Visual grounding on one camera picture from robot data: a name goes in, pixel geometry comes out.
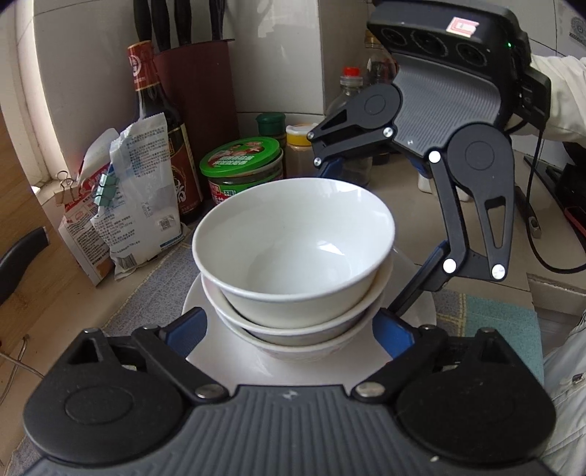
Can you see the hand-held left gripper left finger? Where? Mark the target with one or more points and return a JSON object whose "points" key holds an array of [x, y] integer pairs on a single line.
{"points": [[187, 327]]}

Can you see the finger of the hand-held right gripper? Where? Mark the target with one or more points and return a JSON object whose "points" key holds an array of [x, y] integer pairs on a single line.
{"points": [[332, 168], [435, 277]]}

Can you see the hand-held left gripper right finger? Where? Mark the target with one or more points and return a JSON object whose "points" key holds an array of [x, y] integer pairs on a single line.
{"points": [[393, 332]]}

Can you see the large white floral bowl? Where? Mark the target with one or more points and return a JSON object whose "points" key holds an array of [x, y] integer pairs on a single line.
{"points": [[214, 297]]}

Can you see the white floral plate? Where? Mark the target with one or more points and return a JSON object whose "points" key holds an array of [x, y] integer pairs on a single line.
{"points": [[238, 366]]}

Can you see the small white floral bowl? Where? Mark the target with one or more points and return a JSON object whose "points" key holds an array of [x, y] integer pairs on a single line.
{"points": [[297, 353], [284, 247]]}

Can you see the person's right forearm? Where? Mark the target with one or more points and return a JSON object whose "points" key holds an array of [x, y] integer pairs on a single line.
{"points": [[567, 100]]}

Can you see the yellow lidded spice jar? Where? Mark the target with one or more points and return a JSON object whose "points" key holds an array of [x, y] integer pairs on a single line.
{"points": [[297, 155]]}

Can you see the grey and teal checked cloth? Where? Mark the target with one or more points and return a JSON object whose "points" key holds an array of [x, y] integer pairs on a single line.
{"points": [[151, 293]]}

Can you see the small green capped jar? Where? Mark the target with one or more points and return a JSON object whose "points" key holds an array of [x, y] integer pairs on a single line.
{"points": [[270, 123]]}

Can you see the clear glass bottle red cap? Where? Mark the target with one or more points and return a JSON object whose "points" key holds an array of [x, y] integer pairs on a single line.
{"points": [[350, 89]]}

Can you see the green lidded sauce jar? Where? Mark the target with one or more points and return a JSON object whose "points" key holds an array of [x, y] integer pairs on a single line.
{"points": [[240, 158]]}

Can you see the white printed food packet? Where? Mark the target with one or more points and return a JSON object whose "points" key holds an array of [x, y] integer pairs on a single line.
{"points": [[137, 219]]}

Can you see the white and red food packet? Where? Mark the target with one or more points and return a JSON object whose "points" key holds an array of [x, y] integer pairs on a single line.
{"points": [[80, 238]]}

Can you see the bamboo cutting board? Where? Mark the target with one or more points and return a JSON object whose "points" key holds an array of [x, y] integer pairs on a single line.
{"points": [[50, 297]]}

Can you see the brown knife block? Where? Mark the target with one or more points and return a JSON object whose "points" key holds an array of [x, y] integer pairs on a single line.
{"points": [[201, 100]]}

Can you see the green clip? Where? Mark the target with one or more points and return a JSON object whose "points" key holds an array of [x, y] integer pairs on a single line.
{"points": [[107, 187]]}

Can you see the person's torso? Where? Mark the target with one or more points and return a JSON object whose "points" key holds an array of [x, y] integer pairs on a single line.
{"points": [[567, 389]]}

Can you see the metal binder clip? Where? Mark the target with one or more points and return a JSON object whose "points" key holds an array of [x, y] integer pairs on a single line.
{"points": [[66, 190]]}

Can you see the dark soy sauce bottle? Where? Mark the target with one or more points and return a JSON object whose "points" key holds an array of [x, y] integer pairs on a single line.
{"points": [[155, 100]]}

